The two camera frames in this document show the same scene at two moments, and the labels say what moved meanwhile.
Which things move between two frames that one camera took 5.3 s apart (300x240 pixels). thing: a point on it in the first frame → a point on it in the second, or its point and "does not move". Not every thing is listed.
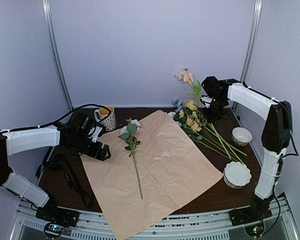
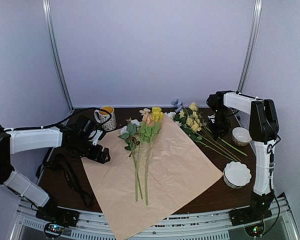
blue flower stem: [175, 101] does not move
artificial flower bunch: [226, 147] → [147, 132]
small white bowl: [241, 136] does not move
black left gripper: [95, 152] does not move
